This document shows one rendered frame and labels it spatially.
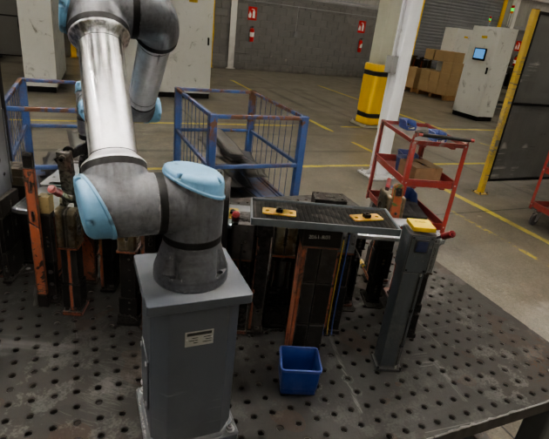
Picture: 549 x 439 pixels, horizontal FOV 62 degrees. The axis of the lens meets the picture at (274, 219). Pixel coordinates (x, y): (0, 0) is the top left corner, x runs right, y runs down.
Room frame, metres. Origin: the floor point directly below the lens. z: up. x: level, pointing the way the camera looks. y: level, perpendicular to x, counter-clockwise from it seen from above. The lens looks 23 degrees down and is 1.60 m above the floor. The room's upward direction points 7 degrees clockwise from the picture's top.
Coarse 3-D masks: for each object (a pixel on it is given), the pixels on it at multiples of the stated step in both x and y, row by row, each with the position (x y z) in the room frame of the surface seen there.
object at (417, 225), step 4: (408, 220) 1.11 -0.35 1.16; (412, 220) 1.10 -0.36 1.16; (416, 220) 1.11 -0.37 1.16; (420, 220) 1.11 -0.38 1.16; (424, 220) 1.11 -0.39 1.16; (428, 220) 1.12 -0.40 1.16; (412, 224) 1.08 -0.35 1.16; (416, 224) 1.08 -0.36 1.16; (420, 224) 1.09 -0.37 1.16; (424, 224) 1.09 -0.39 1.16; (428, 224) 1.09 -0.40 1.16; (412, 228) 1.07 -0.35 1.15; (416, 228) 1.06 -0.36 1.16; (420, 228) 1.06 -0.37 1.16; (424, 228) 1.06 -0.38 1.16; (428, 228) 1.07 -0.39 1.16; (432, 228) 1.07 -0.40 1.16; (436, 228) 1.07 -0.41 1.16; (428, 232) 1.07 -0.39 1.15; (432, 232) 1.07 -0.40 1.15
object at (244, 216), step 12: (240, 216) 1.19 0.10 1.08; (240, 228) 1.14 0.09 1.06; (252, 228) 1.14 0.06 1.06; (240, 240) 1.14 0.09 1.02; (252, 240) 1.14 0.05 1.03; (240, 252) 1.14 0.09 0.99; (252, 252) 1.15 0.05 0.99; (240, 264) 1.14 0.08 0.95; (240, 312) 1.15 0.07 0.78; (240, 324) 1.15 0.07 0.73
